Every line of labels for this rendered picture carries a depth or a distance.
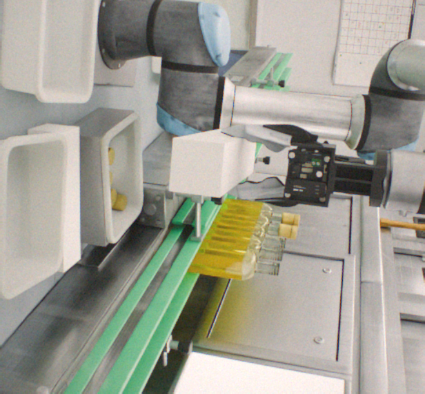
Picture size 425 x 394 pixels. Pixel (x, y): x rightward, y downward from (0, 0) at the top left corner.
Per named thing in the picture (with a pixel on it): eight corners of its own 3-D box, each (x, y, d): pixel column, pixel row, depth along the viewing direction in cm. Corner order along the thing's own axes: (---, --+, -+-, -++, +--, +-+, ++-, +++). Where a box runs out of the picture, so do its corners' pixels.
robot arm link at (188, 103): (163, 57, 114) (416, 90, 115) (156, 126, 118) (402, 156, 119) (156, 61, 103) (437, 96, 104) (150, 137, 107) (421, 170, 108)
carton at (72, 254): (32, 266, 93) (63, 272, 91) (27, 129, 86) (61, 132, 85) (50, 253, 98) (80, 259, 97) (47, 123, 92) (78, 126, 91)
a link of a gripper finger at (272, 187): (207, 189, 68) (280, 176, 66) (218, 182, 74) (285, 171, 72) (212, 213, 69) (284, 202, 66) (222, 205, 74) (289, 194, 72)
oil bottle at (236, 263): (161, 268, 123) (254, 283, 118) (161, 247, 120) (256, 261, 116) (168, 256, 128) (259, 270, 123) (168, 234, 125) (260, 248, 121)
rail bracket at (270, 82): (250, 85, 212) (283, 88, 209) (250, 66, 209) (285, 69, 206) (251, 83, 215) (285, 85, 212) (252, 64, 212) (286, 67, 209)
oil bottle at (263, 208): (190, 221, 143) (270, 232, 139) (190, 201, 141) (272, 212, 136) (195, 211, 148) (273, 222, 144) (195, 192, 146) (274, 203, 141)
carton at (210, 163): (172, 138, 62) (224, 143, 60) (219, 129, 85) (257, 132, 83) (168, 190, 63) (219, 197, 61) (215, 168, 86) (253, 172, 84)
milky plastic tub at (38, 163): (-53, 294, 73) (1, 306, 71) (-53, 132, 70) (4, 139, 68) (16, 260, 90) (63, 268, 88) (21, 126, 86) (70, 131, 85)
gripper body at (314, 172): (285, 139, 64) (390, 151, 61) (291, 136, 72) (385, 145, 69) (277, 203, 65) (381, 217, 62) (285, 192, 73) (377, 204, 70)
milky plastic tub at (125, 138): (70, 242, 105) (112, 249, 103) (60, 132, 96) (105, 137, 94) (107, 203, 120) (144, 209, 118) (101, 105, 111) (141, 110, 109)
